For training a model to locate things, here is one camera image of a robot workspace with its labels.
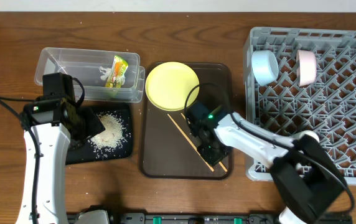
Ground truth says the wooden chopstick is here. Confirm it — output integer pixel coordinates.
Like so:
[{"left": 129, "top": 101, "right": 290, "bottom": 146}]
[
  {"left": 167, "top": 114, "right": 215, "bottom": 172},
  {"left": 180, "top": 112, "right": 228, "bottom": 173}
]

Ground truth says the yellow plate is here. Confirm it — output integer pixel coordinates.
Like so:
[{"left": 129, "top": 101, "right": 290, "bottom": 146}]
[{"left": 145, "top": 62, "right": 200, "bottom": 111}]

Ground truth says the green yellow snack wrapper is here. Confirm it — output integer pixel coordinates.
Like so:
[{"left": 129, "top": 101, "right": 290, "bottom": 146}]
[{"left": 105, "top": 55, "right": 129, "bottom": 88}]

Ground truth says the light blue bowl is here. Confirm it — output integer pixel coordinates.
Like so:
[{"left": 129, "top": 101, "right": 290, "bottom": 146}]
[{"left": 251, "top": 50, "right": 279, "bottom": 86}]

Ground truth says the cream white cup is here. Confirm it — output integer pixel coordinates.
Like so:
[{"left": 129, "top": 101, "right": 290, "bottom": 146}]
[{"left": 292, "top": 130, "right": 320, "bottom": 143}]

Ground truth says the pile of white rice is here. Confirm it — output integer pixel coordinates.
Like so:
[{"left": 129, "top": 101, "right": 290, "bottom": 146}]
[{"left": 88, "top": 113, "right": 131, "bottom": 156}]

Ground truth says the black plastic tray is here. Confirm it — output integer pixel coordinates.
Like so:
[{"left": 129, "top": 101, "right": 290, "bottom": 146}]
[{"left": 66, "top": 103, "right": 133, "bottom": 165}]

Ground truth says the brown plastic serving tray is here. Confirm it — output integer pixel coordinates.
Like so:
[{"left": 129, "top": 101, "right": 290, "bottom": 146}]
[{"left": 139, "top": 63, "right": 233, "bottom": 180}]

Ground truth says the crumpled white tissue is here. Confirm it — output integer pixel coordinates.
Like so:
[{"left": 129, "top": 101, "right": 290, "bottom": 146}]
[{"left": 99, "top": 66, "right": 112, "bottom": 81}]

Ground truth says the clear plastic bin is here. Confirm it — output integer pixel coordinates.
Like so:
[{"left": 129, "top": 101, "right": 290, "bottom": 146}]
[{"left": 34, "top": 47, "right": 145, "bottom": 103}]

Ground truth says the black rail with green clips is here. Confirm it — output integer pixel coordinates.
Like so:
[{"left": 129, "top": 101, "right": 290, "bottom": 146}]
[{"left": 67, "top": 203, "right": 353, "bottom": 224}]

